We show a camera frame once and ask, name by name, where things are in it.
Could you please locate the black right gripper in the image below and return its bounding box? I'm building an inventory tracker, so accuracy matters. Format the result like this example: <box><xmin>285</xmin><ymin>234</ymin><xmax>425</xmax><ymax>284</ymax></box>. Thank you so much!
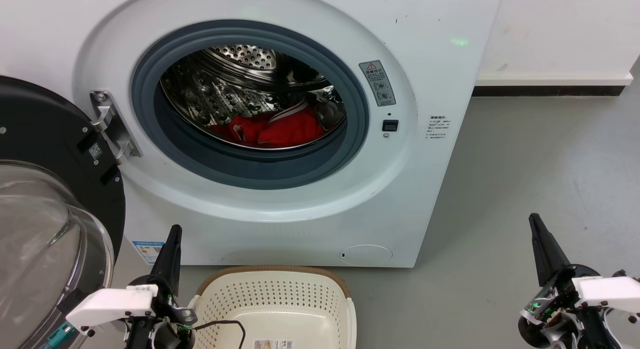
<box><xmin>517</xmin><ymin>213</ymin><xmax>613</xmax><ymax>349</ymax></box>

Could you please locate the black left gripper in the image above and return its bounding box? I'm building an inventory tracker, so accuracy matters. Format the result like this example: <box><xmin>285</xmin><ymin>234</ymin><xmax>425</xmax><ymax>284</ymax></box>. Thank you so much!
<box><xmin>125</xmin><ymin>225</ymin><xmax>197</xmax><ymax>349</ymax></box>

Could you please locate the red garment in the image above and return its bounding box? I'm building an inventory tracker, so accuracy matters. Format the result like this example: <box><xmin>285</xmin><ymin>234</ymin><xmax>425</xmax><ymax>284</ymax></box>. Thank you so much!
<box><xmin>209</xmin><ymin>101</ymin><xmax>328</xmax><ymax>149</ymax></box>

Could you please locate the cream perforated laundry basket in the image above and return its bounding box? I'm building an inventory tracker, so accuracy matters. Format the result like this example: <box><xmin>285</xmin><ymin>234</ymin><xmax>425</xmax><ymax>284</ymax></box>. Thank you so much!
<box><xmin>187</xmin><ymin>265</ymin><xmax>357</xmax><ymax>349</ymax></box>

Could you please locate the stainless steel washing machine drum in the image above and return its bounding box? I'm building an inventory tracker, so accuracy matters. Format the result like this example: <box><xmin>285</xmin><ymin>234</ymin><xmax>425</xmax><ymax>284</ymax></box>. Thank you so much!
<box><xmin>160</xmin><ymin>44</ymin><xmax>347</xmax><ymax>151</ymax></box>

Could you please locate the black round washer door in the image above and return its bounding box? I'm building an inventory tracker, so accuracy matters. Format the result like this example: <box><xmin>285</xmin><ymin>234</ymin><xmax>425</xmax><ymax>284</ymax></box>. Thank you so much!
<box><xmin>0</xmin><ymin>75</ymin><xmax>126</xmax><ymax>349</ymax></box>

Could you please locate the dark grey garment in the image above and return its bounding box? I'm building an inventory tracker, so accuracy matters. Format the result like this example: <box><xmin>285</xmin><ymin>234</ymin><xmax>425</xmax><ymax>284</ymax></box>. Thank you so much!
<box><xmin>315</xmin><ymin>100</ymin><xmax>347</xmax><ymax>130</ymax></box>

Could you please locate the blue energy label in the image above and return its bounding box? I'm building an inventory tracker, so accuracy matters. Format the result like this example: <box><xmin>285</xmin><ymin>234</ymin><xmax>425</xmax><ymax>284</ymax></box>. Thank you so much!
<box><xmin>131</xmin><ymin>240</ymin><xmax>166</xmax><ymax>265</ymax></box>

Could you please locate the grey rubber door gasket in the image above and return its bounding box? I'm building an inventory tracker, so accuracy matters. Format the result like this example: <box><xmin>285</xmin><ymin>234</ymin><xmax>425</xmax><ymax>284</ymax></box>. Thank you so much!
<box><xmin>131</xmin><ymin>20</ymin><xmax>370</xmax><ymax>191</ymax></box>

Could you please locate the white front-load washing machine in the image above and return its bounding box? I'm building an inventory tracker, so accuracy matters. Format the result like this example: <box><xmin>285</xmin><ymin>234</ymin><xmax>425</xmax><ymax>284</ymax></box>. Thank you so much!
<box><xmin>0</xmin><ymin>0</ymin><xmax>503</xmax><ymax>268</ymax></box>

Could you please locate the silver door hinge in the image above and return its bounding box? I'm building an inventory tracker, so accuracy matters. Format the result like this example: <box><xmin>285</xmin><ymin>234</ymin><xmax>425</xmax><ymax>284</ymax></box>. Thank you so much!
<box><xmin>90</xmin><ymin>89</ymin><xmax>143</xmax><ymax>165</ymax></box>

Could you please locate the white and black baseboard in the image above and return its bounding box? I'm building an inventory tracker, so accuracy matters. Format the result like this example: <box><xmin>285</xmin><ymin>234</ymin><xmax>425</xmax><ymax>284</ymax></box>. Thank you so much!
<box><xmin>472</xmin><ymin>71</ymin><xmax>635</xmax><ymax>97</ymax></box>

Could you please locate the round filter cover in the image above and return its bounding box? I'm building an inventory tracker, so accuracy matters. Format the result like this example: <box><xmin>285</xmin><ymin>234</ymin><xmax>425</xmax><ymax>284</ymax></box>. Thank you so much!
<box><xmin>340</xmin><ymin>244</ymin><xmax>393</xmax><ymax>266</ymax></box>

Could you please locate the grey warning sticker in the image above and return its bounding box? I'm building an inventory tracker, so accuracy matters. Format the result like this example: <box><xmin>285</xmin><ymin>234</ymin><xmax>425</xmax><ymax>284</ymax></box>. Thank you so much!
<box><xmin>358</xmin><ymin>60</ymin><xmax>397</xmax><ymax>108</ymax></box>

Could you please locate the thin black cable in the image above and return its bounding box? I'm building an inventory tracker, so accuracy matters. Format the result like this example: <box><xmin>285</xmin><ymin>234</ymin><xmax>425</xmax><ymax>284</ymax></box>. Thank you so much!
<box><xmin>192</xmin><ymin>320</ymin><xmax>247</xmax><ymax>349</ymax></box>

